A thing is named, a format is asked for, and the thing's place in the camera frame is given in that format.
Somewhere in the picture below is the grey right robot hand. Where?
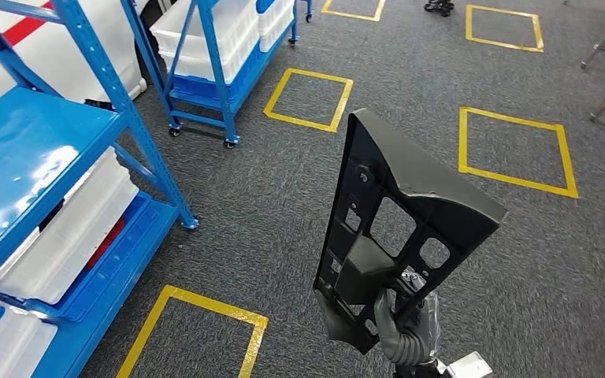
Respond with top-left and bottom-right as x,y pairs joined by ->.
374,271 -> 442,361

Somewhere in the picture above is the black plastic plate bracket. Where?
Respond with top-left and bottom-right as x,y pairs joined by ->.
313,108 -> 509,356

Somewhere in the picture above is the blue wheeled shelf cart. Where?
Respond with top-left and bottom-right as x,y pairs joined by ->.
120,0 -> 314,150

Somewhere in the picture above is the blue metal shelf rack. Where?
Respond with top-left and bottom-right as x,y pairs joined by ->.
0,0 -> 199,378

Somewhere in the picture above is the yellow floor tape square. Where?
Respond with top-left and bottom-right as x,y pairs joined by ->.
465,4 -> 544,54
321,0 -> 387,23
263,68 -> 354,134
458,106 -> 579,199

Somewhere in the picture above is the person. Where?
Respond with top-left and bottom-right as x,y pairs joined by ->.
423,0 -> 456,17

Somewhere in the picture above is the red item in bin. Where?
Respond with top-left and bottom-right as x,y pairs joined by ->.
84,217 -> 126,272

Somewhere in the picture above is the white plastic bin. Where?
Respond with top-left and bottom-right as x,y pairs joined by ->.
257,0 -> 295,54
0,147 -> 141,306
150,0 -> 260,84
0,295 -> 58,378

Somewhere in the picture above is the white car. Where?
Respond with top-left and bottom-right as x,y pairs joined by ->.
0,0 -> 150,121

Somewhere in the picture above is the red barrier belt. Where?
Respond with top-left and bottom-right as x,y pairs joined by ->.
0,2 -> 56,80

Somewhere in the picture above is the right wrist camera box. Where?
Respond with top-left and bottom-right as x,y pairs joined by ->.
440,350 -> 495,378

